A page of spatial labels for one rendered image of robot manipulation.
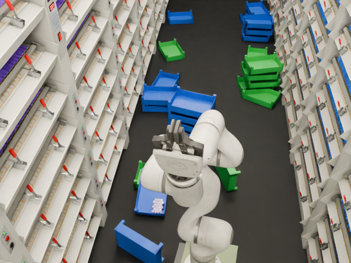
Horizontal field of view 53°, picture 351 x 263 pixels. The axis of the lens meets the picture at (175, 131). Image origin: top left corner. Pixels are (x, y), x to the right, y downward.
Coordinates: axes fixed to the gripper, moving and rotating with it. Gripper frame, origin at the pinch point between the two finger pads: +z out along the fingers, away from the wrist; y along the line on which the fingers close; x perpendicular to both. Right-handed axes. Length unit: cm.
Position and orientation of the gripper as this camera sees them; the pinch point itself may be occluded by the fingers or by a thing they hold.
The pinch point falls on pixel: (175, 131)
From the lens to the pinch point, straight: 68.0
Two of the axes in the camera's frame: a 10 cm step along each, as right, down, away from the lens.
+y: -9.6, -1.6, 2.1
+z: -1.0, -5.2, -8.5
